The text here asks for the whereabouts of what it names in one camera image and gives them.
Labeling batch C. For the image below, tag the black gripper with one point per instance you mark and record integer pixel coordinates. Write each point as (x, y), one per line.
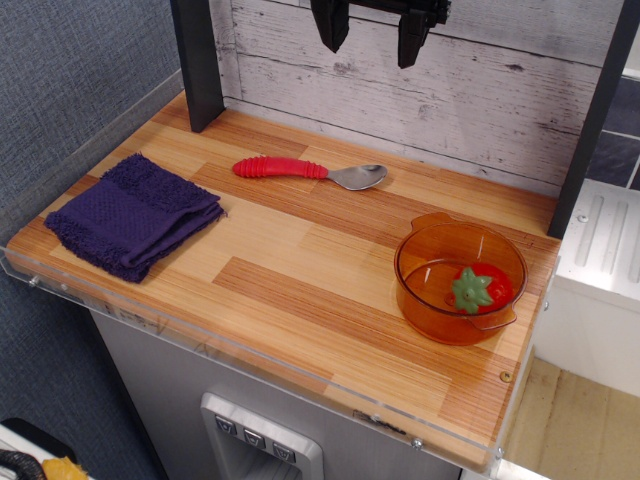
(332, 21)

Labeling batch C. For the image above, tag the purple terry cloth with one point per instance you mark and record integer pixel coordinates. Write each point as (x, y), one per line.
(135, 215)

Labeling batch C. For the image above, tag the clear acrylic table edge guard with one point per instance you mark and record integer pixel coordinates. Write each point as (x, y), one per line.
(343, 346)

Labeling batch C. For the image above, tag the orange transparent plastic pot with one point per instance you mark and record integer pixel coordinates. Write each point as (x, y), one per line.
(427, 260)

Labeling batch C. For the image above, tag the red toy strawberry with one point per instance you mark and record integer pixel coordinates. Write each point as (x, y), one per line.
(481, 288)

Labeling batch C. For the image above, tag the white toy appliance right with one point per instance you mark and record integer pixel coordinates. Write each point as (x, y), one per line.
(589, 324)

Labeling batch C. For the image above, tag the grey toy fridge cabinet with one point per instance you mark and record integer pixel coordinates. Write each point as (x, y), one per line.
(166, 383)

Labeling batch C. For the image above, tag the silver dispenser panel with buttons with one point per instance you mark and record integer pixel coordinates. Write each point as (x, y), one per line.
(249, 446)

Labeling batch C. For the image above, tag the yellow object bottom left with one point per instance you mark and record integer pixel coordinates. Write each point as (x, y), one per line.
(63, 469)

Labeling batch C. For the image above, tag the red-handled metal spoon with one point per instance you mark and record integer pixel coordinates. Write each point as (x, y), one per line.
(354, 178)

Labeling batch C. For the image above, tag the black left support post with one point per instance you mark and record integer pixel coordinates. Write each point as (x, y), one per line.
(198, 60)

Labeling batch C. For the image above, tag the black support post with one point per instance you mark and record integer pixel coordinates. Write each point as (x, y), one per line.
(198, 60)
(612, 70)

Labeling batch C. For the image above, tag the black right support post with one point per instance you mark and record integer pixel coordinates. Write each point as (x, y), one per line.
(612, 70)

